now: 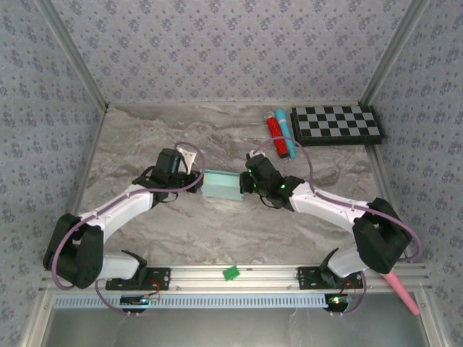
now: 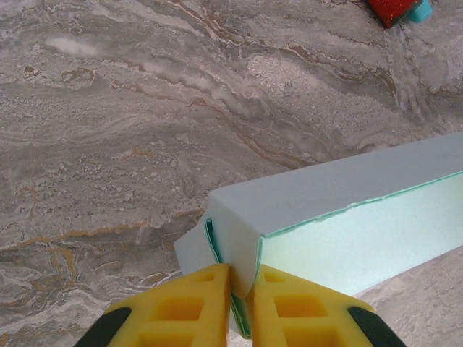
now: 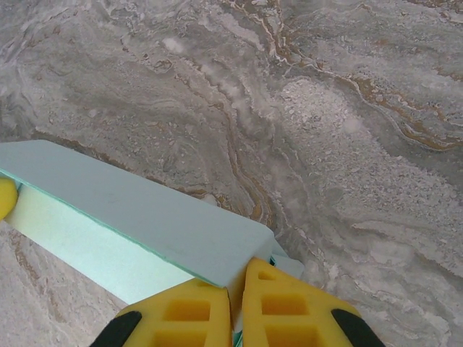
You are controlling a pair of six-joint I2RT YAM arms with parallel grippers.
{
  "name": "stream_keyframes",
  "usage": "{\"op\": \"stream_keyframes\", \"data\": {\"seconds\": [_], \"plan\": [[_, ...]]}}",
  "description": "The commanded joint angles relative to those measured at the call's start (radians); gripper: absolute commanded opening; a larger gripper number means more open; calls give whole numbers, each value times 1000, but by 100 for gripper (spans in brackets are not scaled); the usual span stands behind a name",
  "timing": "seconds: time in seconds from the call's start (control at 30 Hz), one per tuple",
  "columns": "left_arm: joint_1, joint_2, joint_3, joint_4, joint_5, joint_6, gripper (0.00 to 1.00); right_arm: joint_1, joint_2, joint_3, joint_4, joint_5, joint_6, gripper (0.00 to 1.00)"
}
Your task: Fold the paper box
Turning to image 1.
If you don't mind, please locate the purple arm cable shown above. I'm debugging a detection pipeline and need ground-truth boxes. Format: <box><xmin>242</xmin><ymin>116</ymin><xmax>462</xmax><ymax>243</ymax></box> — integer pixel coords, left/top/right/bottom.
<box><xmin>249</xmin><ymin>138</ymin><xmax>424</xmax><ymax>316</ymax></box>
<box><xmin>52</xmin><ymin>142</ymin><xmax>207</xmax><ymax>316</ymax></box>

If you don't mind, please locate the aluminium frame post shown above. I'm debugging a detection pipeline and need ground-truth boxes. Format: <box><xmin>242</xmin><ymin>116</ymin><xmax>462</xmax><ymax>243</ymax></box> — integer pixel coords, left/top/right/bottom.
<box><xmin>35</xmin><ymin>0</ymin><xmax>110</xmax><ymax>111</ymax></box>
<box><xmin>360</xmin><ymin>0</ymin><xmax>431</xmax><ymax>106</ymax></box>

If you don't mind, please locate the light blue paper box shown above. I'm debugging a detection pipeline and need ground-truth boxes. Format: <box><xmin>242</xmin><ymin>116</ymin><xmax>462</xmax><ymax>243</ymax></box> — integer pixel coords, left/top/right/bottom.
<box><xmin>200</xmin><ymin>169</ymin><xmax>242</xmax><ymax>202</ymax></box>

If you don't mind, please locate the slotted light blue cable duct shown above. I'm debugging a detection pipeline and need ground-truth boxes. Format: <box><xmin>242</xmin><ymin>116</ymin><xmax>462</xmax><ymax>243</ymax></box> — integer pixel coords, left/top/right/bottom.
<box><xmin>54</xmin><ymin>293</ymin><xmax>328</xmax><ymax>309</ymax></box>

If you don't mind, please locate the grey metal panel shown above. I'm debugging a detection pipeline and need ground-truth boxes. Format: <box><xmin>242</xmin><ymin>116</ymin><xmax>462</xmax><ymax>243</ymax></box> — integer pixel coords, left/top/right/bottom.
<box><xmin>43</xmin><ymin>307</ymin><xmax>430</xmax><ymax>347</ymax></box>

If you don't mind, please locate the pink toy microphone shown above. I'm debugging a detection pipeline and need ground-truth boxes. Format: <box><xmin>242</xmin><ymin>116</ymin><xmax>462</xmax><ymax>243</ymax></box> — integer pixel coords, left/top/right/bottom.
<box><xmin>379</xmin><ymin>273</ymin><xmax>421</xmax><ymax>316</ymax></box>

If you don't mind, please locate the aluminium mounting rail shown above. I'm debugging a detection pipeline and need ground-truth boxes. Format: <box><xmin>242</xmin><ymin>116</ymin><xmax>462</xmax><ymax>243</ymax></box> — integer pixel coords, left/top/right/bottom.
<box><xmin>38</xmin><ymin>263</ymin><xmax>433</xmax><ymax>293</ymax></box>

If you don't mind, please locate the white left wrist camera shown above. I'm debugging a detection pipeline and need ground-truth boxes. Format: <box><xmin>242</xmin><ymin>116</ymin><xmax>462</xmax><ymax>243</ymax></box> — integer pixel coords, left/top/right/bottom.
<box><xmin>180</xmin><ymin>150</ymin><xmax>199</xmax><ymax>171</ymax></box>

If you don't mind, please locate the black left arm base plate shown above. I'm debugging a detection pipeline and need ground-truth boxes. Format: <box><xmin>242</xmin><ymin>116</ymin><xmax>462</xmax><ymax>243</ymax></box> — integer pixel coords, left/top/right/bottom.
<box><xmin>105</xmin><ymin>266</ymin><xmax>171</xmax><ymax>291</ymax></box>

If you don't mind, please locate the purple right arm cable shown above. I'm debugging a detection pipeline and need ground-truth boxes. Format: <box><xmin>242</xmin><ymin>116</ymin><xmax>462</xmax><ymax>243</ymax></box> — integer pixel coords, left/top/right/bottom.
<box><xmin>249</xmin><ymin>138</ymin><xmax>424</xmax><ymax>316</ymax></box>

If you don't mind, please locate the cyan toy microphone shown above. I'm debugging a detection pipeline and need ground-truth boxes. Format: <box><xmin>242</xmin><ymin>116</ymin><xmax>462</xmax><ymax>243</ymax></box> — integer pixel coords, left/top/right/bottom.
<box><xmin>273</xmin><ymin>109</ymin><xmax>297</xmax><ymax>160</ymax></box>

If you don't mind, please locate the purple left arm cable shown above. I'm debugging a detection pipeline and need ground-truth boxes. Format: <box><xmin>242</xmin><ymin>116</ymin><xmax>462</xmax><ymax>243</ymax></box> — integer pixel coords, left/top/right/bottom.
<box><xmin>52</xmin><ymin>142</ymin><xmax>207</xmax><ymax>316</ymax></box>

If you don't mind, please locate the red glitter toy microphone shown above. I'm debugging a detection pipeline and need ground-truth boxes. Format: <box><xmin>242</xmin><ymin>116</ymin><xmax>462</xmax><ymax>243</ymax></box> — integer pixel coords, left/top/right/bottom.
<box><xmin>266</xmin><ymin>111</ymin><xmax>289</xmax><ymax>160</ymax></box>

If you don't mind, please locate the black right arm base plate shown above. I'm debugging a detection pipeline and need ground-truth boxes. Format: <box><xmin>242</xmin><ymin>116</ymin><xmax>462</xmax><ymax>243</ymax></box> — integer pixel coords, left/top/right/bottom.
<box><xmin>296</xmin><ymin>266</ymin><xmax>365</xmax><ymax>290</ymax></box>

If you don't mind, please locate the black grey chessboard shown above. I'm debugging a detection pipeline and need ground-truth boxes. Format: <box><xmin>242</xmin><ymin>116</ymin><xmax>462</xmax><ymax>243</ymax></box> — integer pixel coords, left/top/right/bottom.
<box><xmin>290</xmin><ymin>104</ymin><xmax>384</xmax><ymax>147</ymax></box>

